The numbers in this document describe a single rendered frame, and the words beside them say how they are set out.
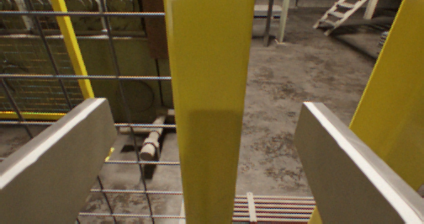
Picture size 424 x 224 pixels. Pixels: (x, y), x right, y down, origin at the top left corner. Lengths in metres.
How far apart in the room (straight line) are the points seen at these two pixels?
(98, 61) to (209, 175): 2.10
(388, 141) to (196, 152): 0.15
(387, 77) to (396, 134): 0.04
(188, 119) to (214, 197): 0.09
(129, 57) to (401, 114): 2.02
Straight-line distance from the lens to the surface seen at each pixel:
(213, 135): 0.16
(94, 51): 2.22
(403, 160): 0.23
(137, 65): 2.11
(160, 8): 1.81
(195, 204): 0.23
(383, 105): 0.21
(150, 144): 1.78
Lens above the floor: 1.39
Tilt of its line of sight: 32 degrees down
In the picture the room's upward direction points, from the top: 1 degrees clockwise
